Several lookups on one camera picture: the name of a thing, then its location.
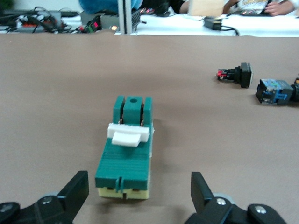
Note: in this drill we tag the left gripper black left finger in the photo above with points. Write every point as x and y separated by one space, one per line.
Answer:
53 207

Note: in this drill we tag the aluminium camera post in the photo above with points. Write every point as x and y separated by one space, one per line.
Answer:
126 16

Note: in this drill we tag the bystander hand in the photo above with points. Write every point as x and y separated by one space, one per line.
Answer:
279 8

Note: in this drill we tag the green push button blue block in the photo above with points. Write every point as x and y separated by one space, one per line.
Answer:
273 92

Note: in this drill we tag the small cardboard box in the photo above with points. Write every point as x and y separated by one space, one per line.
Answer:
206 7

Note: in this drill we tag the black push button orange block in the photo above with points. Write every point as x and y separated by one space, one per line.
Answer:
297 80

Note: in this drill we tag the black square button red terminal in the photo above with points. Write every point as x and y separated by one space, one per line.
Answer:
245 74

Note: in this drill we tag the black finned device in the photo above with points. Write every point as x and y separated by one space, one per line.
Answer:
136 19

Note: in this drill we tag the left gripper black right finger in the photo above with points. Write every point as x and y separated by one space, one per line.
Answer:
210 210

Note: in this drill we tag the black power adapter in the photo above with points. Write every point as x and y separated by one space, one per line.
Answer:
212 23

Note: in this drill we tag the blue garment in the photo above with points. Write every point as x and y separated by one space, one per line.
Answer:
98 4

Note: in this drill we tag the black connector pink label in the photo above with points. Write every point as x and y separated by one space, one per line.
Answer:
94 24

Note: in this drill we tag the brown paper table cover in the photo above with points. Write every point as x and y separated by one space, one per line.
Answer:
46 93

